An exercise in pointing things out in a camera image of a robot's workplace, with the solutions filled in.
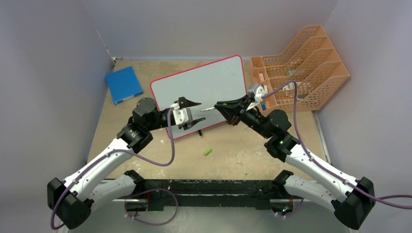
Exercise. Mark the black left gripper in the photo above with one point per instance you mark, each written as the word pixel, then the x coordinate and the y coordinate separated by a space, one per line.
pixel 184 103

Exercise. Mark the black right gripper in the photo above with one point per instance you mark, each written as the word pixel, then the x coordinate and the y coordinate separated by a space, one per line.
pixel 229 112

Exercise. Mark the white marker pen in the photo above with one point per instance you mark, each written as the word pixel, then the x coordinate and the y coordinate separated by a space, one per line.
pixel 207 109

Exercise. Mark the pink framed whiteboard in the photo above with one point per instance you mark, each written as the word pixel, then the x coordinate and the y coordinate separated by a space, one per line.
pixel 206 84

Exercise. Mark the green marker cap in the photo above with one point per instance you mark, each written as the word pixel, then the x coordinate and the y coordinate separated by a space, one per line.
pixel 207 152

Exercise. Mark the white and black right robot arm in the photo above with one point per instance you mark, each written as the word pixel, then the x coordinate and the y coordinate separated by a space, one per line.
pixel 350 199

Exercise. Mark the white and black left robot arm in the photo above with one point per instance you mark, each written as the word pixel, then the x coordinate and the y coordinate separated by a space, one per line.
pixel 73 199

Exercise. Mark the white stapler in organizer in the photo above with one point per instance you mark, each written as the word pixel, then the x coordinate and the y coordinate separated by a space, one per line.
pixel 265 88

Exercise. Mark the white remote in organizer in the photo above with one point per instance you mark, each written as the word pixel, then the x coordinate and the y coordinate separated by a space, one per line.
pixel 291 86

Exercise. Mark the blue box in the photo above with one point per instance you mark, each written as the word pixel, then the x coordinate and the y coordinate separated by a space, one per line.
pixel 123 85

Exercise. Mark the orange plastic desk organizer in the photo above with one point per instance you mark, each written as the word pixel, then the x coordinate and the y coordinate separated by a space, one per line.
pixel 311 59

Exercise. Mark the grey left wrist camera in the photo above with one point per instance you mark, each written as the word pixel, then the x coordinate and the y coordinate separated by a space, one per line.
pixel 181 115

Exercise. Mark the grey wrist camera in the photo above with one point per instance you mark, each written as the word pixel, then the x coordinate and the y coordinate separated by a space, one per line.
pixel 256 92
pixel 181 115

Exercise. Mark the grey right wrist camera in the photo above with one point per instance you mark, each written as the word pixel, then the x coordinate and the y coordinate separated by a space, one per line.
pixel 256 92

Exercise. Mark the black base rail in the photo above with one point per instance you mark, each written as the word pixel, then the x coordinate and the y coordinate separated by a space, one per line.
pixel 258 194

